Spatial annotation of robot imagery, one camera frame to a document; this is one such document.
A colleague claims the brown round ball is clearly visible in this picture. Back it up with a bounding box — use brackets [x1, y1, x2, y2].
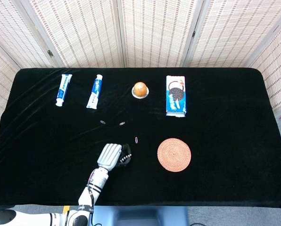
[133, 81, 148, 97]

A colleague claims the small silver dish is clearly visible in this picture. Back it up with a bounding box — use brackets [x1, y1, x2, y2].
[131, 86, 150, 99]

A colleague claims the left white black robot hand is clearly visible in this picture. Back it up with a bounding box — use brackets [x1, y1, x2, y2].
[97, 143, 132, 170]

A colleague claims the thin black cable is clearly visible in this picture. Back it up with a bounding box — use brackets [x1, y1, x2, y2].
[90, 203, 101, 226]

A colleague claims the black velvet table cloth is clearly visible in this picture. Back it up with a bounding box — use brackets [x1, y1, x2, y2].
[0, 67, 281, 209]

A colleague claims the round woven orange coaster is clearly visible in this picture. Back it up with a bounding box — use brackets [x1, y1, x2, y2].
[157, 138, 192, 173]

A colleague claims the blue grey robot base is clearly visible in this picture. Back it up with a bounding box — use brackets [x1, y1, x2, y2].
[88, 206, 190, 226]

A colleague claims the blue white cookie box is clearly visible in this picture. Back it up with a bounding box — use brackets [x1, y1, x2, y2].
[165, 75, 187, 118]

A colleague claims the blue white toothpaste tube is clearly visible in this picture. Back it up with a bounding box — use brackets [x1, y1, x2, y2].
[86, 74, 103, 109]
[55, 73, 73, 107]

